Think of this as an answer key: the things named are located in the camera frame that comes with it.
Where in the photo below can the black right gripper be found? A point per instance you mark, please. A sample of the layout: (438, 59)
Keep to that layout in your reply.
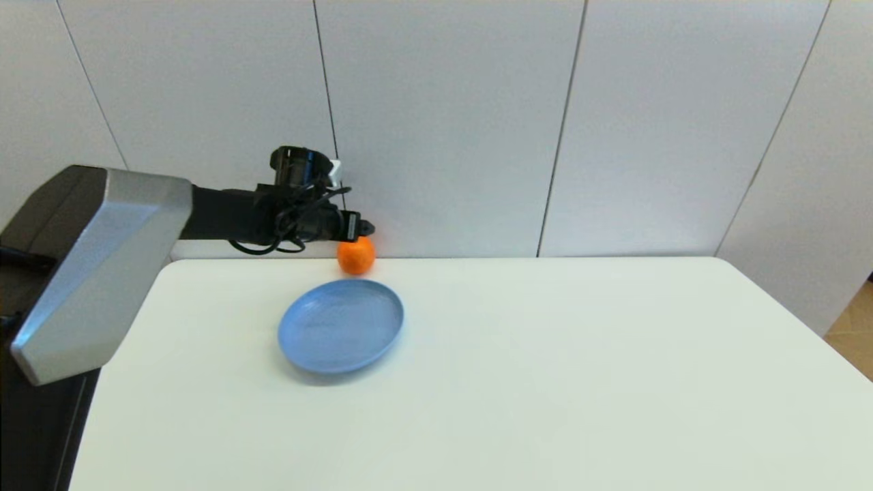
(339, 225)

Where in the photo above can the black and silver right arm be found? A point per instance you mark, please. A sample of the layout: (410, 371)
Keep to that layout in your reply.
(102, 273)

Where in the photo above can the orange fruit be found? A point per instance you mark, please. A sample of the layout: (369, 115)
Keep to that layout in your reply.
(356, 258)

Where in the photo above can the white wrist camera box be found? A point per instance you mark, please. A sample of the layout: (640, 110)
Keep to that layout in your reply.
(335, 174)

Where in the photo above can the blue plastic plate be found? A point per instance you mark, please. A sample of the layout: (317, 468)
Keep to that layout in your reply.
(341, 327)

